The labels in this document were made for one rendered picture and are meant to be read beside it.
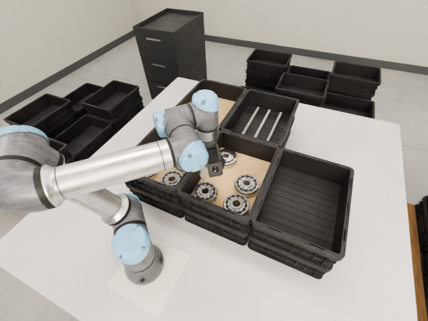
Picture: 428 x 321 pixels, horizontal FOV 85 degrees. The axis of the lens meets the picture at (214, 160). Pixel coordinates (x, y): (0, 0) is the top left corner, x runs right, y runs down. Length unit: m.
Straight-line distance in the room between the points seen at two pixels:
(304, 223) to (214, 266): 0.39
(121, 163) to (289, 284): 0.75
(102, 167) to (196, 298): 0.62
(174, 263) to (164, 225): 0.18
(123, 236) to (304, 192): 0.72
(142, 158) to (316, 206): 0.73
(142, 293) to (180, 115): 0.68
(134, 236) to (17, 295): 1.39
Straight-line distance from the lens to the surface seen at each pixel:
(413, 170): 2.75
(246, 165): 1.11
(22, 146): 0.68
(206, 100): 0.67
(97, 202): 0.83
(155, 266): 0.98
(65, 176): 0.58
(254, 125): 1.33
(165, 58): 2.56
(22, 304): 2.11
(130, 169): 0.56
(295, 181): 1.10
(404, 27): 4.15
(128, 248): 0.85
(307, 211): 1.03
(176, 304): 1.00
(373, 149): 1.60
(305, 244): 0.84
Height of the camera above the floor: 1.67
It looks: 48 degrees down
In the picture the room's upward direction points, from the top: 3 degrees counter-clockwise
